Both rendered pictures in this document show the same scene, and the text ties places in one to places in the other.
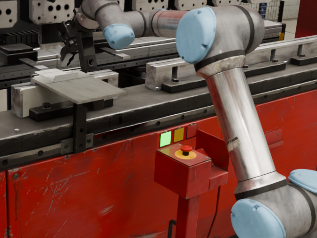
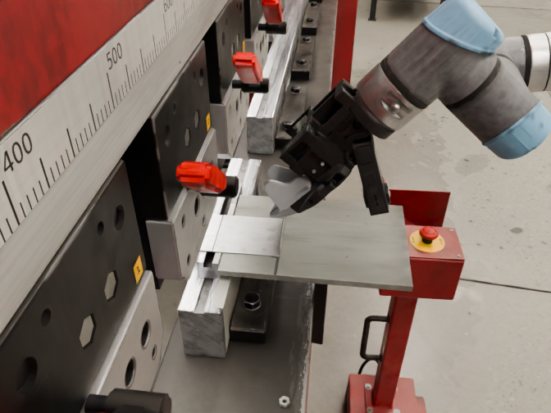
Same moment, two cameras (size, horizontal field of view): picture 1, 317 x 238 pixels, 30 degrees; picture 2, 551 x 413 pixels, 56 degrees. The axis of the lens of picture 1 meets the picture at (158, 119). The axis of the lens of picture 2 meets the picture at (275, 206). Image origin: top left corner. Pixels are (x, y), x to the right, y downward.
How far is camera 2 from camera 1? 1.53 m
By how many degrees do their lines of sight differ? 39
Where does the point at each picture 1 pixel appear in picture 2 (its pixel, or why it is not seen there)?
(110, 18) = (519, 98)
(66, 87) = (321, 257)
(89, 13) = (430, 97)
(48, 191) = not seen: outside the picture
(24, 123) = (252, 365)
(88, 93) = (380, 251)
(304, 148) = not seen: hidden behind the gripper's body
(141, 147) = not seen: hidden behind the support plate
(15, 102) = (201, 335)
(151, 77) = (262, 135)
